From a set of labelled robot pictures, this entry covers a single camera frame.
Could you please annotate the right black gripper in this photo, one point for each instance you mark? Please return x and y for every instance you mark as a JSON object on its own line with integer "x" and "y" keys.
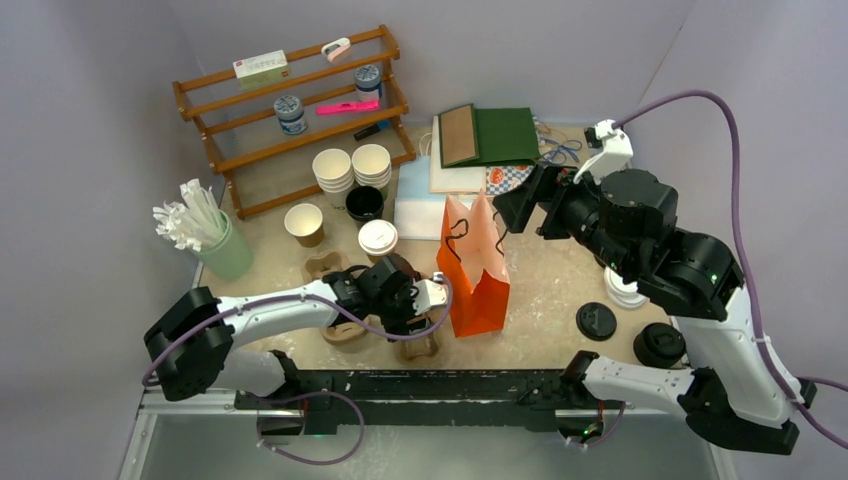
{"x": 517, "y": 205}

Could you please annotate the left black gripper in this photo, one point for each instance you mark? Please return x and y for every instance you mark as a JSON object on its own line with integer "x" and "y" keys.
{"x": 399, "y": 324}

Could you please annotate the brown paper cup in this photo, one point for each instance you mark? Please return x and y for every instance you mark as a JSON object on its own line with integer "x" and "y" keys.
{"x": 376, "y": 256}
{"x": 305, "y": 223}

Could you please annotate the white cup lid picked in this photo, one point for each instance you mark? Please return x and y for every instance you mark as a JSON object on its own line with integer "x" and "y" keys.
{"x": 377, "y": 235}

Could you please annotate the single pulp cup carrier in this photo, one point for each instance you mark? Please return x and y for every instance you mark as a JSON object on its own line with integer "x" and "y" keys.
{"x": 419, "y": 351}

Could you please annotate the orange paper bag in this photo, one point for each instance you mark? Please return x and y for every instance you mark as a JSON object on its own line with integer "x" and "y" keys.
{"x": 471, "y": 255}

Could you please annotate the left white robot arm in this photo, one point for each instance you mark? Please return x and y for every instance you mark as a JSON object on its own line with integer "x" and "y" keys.
{"x": 198, "y": 343}

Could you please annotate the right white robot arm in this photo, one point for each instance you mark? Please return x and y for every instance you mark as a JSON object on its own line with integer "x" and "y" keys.
{"x": 728, "y": 395}

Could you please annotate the blue checkered paper bag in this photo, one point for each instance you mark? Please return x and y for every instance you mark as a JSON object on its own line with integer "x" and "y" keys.
{"x": 502, "y": 179}

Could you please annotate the green paper bag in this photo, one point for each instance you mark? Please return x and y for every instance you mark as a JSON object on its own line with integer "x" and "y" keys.
{"x": 470, "y": 137}

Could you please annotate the black paper cup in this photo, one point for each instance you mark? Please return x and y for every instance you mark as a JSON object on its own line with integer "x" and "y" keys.
{"x": 364, "y": 204}

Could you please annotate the right white cup stack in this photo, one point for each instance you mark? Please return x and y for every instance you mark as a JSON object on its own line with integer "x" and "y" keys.
{"x": 372, "y": 167}

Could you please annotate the white cup stack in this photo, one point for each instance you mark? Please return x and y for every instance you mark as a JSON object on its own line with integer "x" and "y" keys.
{"x": 372, "y": 167}
{"x": 334, "y": 173}

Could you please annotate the left white cup stack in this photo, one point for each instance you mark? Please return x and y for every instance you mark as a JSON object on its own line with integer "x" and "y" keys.
{"x": 334, "y": 173}

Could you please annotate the white cup lid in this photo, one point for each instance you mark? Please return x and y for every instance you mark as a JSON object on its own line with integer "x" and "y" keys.
{"x": 625, "y": 295}

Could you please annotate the black cup lid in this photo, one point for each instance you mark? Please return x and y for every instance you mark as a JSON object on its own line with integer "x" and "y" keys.
{"x": 596, "y": 321}

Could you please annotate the green straw holder cup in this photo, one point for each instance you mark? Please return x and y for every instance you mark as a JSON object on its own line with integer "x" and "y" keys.
{"x": 232, "y": 257}

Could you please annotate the black blue marker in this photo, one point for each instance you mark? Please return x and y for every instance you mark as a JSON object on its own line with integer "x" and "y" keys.
{"x": 371, "y": 130}

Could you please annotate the pink marker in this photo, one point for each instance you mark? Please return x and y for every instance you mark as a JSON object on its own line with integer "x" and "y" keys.
{"x": 348, "y": 107}

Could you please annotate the wooden shelf rack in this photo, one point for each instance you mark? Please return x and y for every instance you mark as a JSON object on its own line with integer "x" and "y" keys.
{"x": 312, "y": 100}

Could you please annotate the blue white jar right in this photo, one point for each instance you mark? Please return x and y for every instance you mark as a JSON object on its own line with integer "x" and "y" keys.
{"x": 368, "y": 83}

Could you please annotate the blue white jar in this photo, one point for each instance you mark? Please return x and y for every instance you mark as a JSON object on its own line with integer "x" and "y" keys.
{"x": 289, "y": 111}
{"x": 368, "y": 83}

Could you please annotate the black lid stack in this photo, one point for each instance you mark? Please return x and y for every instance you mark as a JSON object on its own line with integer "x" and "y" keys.
{"x": 659, "y": 345}

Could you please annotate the blue white jar left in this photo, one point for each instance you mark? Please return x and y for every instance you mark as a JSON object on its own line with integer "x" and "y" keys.
{"x": 289, "y": 111}

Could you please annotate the white pink clip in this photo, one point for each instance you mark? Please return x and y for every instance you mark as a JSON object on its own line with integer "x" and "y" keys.
{"x": 337, "y": 51}

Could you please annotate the white green box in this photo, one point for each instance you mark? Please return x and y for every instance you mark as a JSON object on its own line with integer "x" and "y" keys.
{"x": 262, "y": 70}

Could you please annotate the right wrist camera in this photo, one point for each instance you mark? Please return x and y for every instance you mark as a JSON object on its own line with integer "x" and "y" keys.
{"x": 613, "y": 151}

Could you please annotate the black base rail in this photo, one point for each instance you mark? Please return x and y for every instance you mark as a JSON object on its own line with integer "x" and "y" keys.
{"x": 525, "y": 398}

